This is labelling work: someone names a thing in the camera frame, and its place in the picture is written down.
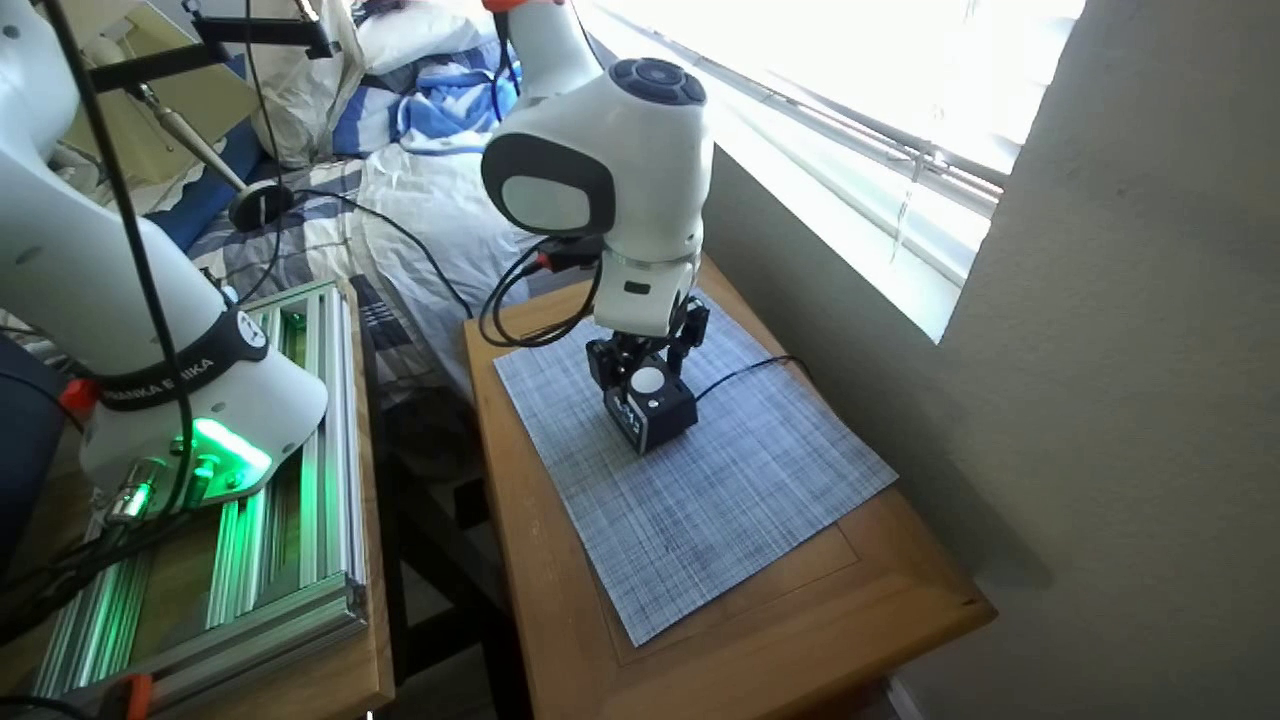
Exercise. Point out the black round adapter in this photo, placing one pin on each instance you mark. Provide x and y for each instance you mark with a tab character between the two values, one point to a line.
261	208

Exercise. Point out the white window blinds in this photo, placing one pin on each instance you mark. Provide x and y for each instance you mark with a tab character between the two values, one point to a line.
865	92

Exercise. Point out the white window frame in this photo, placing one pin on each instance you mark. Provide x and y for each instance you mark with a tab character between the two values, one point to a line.
826	225

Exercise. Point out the wooden side table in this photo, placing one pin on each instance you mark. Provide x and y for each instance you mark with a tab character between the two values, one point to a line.
745	652

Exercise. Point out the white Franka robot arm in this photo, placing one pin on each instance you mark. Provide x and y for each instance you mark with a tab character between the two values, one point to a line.
80	265

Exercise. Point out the white bed sheet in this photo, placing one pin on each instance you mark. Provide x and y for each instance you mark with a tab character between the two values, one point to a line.
427	214

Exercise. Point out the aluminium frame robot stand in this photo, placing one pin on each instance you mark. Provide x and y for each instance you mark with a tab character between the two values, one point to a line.
292	532

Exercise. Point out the dark blue box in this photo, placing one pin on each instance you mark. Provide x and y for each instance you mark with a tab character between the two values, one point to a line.
24	455

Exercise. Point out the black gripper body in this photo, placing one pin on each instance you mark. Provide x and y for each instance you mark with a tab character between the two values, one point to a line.
651	345

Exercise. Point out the blue white patterned blanket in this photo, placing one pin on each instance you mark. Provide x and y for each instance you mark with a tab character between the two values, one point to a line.
443	106

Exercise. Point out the grey woven placemat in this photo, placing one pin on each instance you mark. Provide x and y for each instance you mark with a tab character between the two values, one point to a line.
723	507

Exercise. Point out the beige flat board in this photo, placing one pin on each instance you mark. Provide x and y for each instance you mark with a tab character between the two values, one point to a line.
173	132

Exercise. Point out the white pillow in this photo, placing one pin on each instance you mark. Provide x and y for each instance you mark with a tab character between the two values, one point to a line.
421	34

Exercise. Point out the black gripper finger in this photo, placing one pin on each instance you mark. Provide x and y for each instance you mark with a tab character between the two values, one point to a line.
606	361
690	342

